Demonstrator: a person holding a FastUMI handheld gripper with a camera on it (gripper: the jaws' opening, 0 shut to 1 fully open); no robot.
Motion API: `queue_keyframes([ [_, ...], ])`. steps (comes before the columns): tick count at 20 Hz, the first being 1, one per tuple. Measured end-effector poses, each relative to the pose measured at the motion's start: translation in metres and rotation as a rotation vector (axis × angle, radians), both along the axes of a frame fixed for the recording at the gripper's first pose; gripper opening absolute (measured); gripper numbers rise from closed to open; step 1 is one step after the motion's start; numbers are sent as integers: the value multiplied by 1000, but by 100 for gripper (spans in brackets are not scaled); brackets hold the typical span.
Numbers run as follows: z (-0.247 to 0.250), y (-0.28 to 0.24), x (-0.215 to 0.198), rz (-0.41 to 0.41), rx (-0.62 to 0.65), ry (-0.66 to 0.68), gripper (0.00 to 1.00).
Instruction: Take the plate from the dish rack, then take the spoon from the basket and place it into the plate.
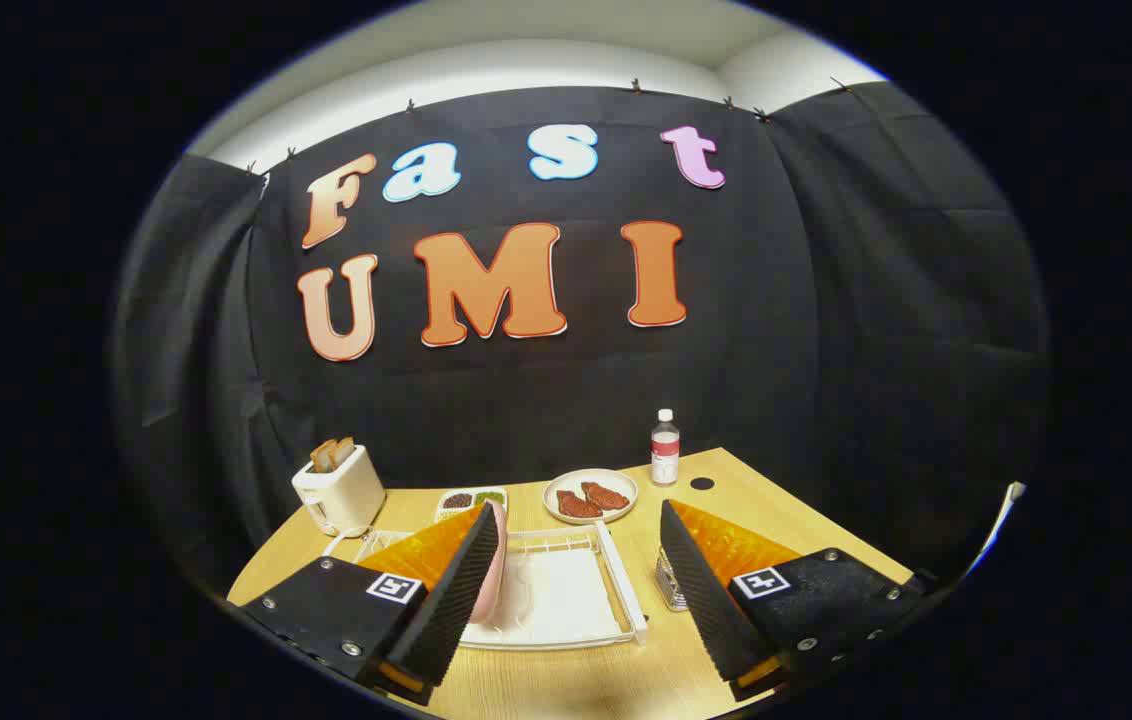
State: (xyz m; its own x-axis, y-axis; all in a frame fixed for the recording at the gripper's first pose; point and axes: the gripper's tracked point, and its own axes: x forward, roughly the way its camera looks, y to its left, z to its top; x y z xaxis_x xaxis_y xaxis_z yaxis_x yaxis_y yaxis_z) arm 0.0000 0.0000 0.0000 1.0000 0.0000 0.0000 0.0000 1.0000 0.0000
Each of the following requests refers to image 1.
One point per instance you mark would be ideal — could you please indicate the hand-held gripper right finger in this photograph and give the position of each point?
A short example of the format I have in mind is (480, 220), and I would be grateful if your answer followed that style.
(701, 590)

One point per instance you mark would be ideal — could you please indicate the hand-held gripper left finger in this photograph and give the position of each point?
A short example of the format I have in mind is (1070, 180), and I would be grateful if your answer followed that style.
(446, 600)

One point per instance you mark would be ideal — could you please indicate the pink plate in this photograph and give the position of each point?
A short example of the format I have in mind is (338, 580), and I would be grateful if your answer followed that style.
(493, 585)

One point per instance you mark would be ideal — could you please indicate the white dish rack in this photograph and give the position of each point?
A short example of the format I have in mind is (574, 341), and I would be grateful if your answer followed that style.
(566, 595)

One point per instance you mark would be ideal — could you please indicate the white divided condiment dish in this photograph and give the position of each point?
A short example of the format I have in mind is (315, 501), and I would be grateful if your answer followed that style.
(471, 499)

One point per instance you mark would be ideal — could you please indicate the white plate with meat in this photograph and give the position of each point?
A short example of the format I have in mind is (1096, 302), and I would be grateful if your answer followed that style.
(556, 480)

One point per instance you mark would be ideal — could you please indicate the brown meat piece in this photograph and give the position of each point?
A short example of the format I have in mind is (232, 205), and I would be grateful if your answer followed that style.
(606, 495)
(578, 505)

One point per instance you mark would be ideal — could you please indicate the clear bottle with red label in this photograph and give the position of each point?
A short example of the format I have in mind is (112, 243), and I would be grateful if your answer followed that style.
(665, 450)

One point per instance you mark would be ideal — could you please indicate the cream toaster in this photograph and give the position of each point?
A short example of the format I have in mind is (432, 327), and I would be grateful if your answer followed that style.
(341, 495)

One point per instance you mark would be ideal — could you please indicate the toasted bread slice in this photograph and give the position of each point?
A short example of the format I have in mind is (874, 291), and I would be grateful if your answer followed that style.
(323, 457)
(344, 450)

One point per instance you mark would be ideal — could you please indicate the white stand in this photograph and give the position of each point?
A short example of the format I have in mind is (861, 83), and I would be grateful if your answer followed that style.
(996, 525)

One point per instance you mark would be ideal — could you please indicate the black backdrop cloth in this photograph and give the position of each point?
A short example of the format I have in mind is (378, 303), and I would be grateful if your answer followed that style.
(826, 300)

